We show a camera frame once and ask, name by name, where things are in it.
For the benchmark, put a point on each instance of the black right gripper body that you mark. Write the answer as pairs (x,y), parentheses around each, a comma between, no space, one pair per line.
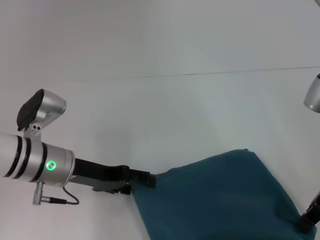
(314,207)

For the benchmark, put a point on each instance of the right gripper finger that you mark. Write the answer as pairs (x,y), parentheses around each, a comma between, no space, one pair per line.
(306,222)

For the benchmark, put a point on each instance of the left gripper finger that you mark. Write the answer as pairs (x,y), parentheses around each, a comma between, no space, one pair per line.
(115,188)
(142,177)

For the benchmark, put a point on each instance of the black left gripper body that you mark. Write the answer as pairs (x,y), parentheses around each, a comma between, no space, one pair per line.
(100,172)

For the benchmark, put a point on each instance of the teal blue t-shirt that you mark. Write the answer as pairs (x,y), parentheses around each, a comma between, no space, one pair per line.
(220,200)

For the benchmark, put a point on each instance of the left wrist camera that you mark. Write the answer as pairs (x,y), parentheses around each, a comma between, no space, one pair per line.
(37,110)

